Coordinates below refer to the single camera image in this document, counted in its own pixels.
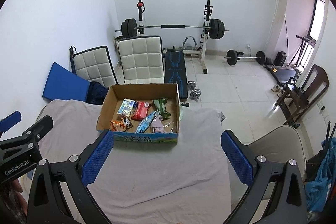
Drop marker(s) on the treadmill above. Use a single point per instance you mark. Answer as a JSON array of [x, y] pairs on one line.
[[283, 73]]

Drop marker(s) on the dark blue bag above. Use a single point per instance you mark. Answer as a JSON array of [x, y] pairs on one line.
[[97, 94]]

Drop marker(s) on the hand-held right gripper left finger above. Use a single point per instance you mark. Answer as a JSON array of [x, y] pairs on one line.
[[98, 158]]

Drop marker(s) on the red snack packet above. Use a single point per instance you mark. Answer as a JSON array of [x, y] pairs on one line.
[[141, 109]]

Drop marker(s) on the blue foam mat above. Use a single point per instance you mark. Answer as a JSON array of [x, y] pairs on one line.
[[65, 82]]

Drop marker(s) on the grey sock bundle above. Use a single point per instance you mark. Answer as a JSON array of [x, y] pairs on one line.
[[158, 125]]

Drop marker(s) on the grey sit-up frame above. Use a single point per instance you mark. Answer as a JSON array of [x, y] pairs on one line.
[[189, 41]]

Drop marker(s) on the black speaker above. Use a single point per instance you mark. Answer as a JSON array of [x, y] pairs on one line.
[[280, 58]]

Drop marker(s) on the orange snack packet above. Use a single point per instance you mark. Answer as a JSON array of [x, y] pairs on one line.
[[121, 124]]

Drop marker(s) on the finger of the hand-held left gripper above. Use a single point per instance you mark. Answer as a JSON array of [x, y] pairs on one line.
[[39, 128], [10, 120]]

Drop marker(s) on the blue clothes pile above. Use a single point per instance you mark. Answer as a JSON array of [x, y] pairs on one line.
[[323, 176]]

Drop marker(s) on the cardboard box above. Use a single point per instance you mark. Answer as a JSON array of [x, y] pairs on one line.
[[113, 103]]

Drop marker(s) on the beige office chair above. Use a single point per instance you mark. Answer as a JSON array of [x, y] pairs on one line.
[[281, 145]]

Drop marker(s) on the white and teal carton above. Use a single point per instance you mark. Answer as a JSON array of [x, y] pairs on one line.
[[126, 107]]

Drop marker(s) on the white padded chair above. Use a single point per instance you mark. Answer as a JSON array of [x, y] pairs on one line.
[[141, 58], [92, 65]]

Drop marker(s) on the white barbell rack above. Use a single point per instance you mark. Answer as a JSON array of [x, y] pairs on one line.
[[206, 50]]

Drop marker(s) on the barbell with black plates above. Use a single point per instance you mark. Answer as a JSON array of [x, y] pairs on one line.
[[128, 27]]

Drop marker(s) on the dark wooden chair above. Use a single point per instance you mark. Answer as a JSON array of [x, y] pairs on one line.
[[319, 82]]

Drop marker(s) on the person's left hand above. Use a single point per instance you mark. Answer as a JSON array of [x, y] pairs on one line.
[[15, 195]]

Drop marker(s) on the green snack packet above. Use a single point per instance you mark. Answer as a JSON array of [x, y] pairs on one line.
[[161, 107]]

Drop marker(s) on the long blue snack packet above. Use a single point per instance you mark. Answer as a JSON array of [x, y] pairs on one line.
[[145, 123]]

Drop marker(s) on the pair of white shoes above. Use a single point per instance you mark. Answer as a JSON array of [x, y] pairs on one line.
[[278, 89]]

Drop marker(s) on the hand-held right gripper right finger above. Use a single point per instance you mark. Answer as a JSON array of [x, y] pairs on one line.
[[237, 158]]

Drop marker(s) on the black exercise stand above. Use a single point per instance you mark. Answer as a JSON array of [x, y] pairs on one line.
[[302, 48]]

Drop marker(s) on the brown box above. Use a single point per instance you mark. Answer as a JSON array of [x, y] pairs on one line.
[[118, 45]]

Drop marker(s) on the grey table cloth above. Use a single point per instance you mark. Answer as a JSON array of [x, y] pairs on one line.
[[157, 174]]

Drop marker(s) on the black weight bench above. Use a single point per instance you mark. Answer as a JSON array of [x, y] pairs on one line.
[[175, 71]]

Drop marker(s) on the chrome dumbbell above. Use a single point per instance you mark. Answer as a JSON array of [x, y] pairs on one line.
[[194, 92]]

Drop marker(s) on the black router antennas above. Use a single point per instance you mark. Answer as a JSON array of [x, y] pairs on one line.
[[328, 134]]

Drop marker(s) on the small barbell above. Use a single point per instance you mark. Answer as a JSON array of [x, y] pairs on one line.
[[232, 57]]

